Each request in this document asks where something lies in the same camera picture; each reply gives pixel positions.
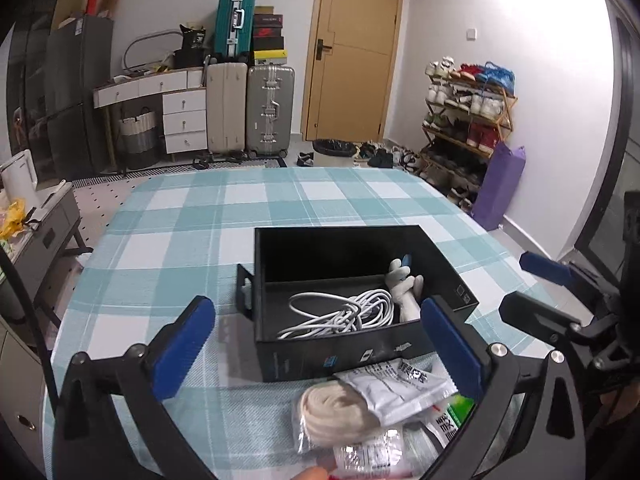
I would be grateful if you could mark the black sandals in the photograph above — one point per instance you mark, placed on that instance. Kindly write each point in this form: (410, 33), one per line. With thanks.
(201, 162)

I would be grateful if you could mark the dark single sneaker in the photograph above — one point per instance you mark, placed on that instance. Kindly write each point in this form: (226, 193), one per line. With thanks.
(305, 159)

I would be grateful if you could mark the tan wooden door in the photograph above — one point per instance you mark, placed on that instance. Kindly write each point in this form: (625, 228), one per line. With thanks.
(357, 50)

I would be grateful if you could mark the grey white laundry basket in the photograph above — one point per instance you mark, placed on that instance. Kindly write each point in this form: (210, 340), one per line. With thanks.
(138, 140)

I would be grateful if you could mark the small brown cardboard box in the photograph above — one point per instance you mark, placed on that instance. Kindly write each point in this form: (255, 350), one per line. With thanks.
(111, 2)

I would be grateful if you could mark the white appliance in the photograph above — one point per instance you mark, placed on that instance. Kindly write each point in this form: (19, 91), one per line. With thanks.
(20, 180)

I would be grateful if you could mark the dark glass cabinet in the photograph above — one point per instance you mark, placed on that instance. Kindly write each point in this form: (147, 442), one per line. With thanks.
(30, 85)

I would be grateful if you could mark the purple bag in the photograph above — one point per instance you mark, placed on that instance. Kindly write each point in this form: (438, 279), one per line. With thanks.
(500, 185)

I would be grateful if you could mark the teal suitcase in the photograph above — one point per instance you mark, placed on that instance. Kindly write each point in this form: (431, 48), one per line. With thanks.
(234, 25)

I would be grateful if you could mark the red flat box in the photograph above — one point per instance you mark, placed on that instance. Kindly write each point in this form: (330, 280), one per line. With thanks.
(92, 2)

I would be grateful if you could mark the yellow plastic bag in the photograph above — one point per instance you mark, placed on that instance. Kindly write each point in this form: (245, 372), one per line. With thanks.
(11, 217)

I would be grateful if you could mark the blue plastic bag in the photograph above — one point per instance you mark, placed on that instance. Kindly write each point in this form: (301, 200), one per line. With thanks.
(497, 76)

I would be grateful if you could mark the wooden shoe rack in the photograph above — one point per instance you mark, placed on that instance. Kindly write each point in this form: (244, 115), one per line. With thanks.
(504, 120)

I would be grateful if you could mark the grey refrigerator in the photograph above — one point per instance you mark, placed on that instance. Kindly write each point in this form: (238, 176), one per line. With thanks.
(80, 100)

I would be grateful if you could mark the black framed glass door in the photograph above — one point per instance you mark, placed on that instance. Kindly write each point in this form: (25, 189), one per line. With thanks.
(622, 110)

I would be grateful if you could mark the black red shoe box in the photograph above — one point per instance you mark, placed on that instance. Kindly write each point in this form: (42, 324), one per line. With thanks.
(267, 32)

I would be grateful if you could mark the tan shoe box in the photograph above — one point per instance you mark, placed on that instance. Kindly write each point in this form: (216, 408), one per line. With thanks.
(264, 10)

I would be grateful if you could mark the person's left hand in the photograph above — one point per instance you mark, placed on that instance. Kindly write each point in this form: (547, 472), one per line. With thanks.
(310, 474)

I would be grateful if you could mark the green label packet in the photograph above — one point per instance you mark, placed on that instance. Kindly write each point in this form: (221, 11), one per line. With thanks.
(452, 412)

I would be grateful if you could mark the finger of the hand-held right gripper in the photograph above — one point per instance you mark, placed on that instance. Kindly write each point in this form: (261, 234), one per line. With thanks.
(530, 316)
(545, 266)

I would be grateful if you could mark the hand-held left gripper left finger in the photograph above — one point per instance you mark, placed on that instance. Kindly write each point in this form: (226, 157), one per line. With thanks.
(182, 350)

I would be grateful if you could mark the group of racked shoes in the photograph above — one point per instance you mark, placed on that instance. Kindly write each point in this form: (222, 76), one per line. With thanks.
(465, 105)

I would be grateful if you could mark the striped floor rug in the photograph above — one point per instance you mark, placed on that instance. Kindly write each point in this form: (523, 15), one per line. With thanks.
(150, 172)

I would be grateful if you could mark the beige cabinet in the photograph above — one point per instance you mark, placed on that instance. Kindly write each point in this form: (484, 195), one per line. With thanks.
(20, 390)

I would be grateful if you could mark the person's right hand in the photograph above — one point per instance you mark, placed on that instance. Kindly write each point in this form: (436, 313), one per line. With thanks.
(615, 404)

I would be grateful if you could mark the grey side cabinet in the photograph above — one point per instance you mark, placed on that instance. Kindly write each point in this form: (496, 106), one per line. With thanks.
(47, 230)

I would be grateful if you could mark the black bag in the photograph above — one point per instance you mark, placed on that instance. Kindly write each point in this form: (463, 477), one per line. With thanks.
(191, 47)

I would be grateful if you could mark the black storage box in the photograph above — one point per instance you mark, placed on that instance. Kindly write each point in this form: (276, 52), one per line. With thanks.
(345, 357)

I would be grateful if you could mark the pile of floor shoes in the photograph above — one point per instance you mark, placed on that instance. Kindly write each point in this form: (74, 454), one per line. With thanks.
(385, 156)

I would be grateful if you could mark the bin with black liner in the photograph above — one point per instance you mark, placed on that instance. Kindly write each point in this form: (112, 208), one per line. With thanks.
(332, 152)

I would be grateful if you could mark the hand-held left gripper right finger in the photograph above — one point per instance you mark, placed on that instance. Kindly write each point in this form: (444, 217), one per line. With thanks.
(452, 355)

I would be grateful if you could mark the white printed packet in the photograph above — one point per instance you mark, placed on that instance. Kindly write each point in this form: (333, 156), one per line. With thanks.
(395, 385)

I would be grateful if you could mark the oval white hoop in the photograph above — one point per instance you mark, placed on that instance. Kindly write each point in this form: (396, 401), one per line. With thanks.
(137, 42)

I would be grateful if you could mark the silver suitcase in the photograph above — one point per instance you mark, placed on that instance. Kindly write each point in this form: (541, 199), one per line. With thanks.
(270, 110)

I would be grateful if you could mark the clear packet red print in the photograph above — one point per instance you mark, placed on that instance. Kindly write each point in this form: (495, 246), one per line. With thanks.
(367, 455)

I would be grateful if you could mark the white drawer desk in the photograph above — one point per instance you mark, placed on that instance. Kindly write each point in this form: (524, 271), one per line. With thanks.
(182, 120)

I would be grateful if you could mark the beige suitcase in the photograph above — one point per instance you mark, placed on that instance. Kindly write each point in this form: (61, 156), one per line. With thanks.
(226, 110)

